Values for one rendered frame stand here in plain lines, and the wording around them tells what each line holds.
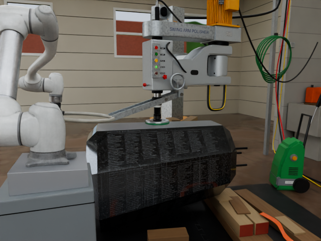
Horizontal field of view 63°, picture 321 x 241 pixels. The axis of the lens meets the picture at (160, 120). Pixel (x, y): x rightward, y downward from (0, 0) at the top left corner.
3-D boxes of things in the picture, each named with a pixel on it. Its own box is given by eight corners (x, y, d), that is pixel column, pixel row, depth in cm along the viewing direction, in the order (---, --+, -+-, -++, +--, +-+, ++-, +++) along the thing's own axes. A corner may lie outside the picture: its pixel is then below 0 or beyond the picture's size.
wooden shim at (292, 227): (274, 218, 225) (274, 216, 225) (284, 217, 227) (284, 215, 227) (294, 235, 201) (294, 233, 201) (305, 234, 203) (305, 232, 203)
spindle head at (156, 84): (176, 92, 255) (176, 44, 248) (188, 93, 236) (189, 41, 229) (142, 92, 240) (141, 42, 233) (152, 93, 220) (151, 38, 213)
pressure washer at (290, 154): (295, 181, 327) (301, 112, 313) (309, 193, 293) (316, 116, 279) (266, 180, 330) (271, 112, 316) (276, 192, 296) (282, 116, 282)
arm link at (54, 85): (64, 94, 198) (45, 93, 194) (65, 73, 196) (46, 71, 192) (62, 95, 187) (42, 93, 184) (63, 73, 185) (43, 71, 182)
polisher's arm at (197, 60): (218, 94, 277) (219, 46, 269) (232, 95, 256) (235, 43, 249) (155, 96, 245) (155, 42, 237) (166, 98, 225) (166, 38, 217)
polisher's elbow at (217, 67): (203, 76, 261) (204, 56, 258) (215, 76, 274) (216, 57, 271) (219, 76, 247) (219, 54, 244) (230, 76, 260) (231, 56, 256)
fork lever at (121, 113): (175, 94, 254) (174, 89, 252) (186, 95, 237) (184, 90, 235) (108, 118, 228) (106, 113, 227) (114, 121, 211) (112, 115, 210)
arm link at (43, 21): (59, 27, 156) (35, 25, 152) (57, 1, 141) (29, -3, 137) (58, 43, 150) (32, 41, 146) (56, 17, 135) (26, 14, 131)
